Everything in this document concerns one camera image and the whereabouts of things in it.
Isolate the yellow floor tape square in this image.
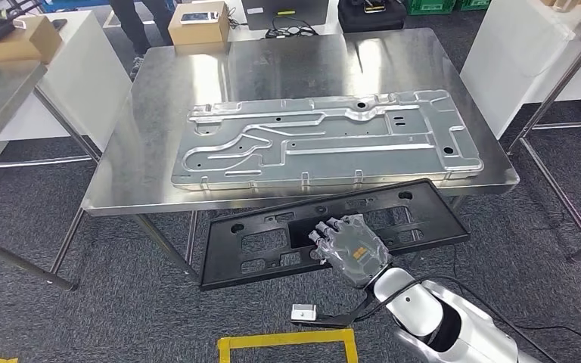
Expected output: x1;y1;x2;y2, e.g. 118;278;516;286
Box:
217;327;359;363

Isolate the black wrist camera mount bracket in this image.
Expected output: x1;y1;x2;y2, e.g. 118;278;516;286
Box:
293;290;379;330

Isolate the black cable bundle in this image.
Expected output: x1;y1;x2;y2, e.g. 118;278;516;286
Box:
264;16;320;39

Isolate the white smartphone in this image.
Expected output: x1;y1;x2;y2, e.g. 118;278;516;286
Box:
179;11;220;26

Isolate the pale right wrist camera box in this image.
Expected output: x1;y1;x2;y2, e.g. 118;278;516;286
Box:
290;303;318;323

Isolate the long black plastic panel part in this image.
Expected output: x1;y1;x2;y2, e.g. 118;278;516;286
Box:
199;178;471;292

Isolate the brown cardboard box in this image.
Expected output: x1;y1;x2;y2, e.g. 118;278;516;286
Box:
167;1;231;47
0;14;64;64

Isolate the black bag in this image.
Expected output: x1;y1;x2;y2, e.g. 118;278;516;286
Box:
337;0;409;34

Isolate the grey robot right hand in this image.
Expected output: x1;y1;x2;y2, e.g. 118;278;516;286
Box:
306;213;394;290

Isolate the white board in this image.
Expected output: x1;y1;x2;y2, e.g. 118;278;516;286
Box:
459;0;581;140

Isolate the stainless steel workbench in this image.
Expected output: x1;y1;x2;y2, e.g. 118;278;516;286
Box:
80;27;520;281

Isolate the person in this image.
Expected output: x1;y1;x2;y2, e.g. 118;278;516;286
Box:
109;0;177;81

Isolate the stamped silver metal panel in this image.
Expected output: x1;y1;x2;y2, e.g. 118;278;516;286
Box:
169;88;486;192

